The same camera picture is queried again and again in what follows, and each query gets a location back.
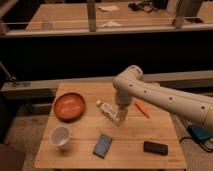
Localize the clear plastic bottle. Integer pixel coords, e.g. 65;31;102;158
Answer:
96;100;121;126

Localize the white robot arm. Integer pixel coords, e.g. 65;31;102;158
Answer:
113;65;213;132

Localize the orange marker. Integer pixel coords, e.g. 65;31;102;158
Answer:
135;102;150;118

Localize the blue sponge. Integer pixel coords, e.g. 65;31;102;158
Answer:
93;134;112;159

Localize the small wooden table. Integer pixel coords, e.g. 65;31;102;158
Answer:
35;82;187;170

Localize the white paper cup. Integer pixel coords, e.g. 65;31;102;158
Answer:
49;126;71;150

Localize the crumpled white paper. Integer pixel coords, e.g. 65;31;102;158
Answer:
100;21;122;27

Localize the white paper sheet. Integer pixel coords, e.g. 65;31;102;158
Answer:
98;5;119;12

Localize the clear plastic cup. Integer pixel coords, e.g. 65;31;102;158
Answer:
41;19;53;30

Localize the large background wooden table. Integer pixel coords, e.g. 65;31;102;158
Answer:
27;1;213;30

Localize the blue box with cable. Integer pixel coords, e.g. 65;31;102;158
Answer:
186;124;213;153

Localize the black cables pile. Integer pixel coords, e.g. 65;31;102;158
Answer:
127;0;161;14

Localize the metal post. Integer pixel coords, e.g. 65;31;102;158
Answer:
87;0;96;32

